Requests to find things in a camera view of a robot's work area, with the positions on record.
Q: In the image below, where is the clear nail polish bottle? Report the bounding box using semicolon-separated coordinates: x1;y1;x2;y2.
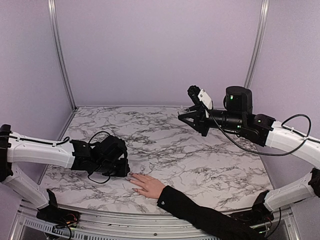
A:
178;106;190;114

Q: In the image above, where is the front aluminium rail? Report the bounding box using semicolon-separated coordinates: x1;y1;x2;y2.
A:
9;203;296;240

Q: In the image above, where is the aluminium frame post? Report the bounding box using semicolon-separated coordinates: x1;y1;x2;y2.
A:
48;0;77;112
244;0;270;89

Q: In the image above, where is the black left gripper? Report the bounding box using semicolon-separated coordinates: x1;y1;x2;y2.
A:
95;158;130;178

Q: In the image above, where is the left aluminium frame post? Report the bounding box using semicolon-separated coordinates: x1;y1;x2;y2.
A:
48;0;77;112

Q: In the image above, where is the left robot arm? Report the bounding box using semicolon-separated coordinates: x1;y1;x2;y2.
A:
0;124;130;223

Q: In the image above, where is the black sleeved forearm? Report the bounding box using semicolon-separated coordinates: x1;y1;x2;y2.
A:
157;186;266;240

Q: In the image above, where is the person's bare hand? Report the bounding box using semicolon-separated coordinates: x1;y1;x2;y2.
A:
125;173;166;199

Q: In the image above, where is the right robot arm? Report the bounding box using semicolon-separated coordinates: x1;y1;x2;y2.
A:
178;85;320;225

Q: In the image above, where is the right aluminium frame post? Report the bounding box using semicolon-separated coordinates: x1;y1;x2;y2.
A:
244;0;270;89

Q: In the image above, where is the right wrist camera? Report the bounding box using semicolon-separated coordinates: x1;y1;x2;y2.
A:
187;85;214;110

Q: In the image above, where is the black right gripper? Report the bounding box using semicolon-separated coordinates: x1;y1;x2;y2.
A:
178;104;245;137

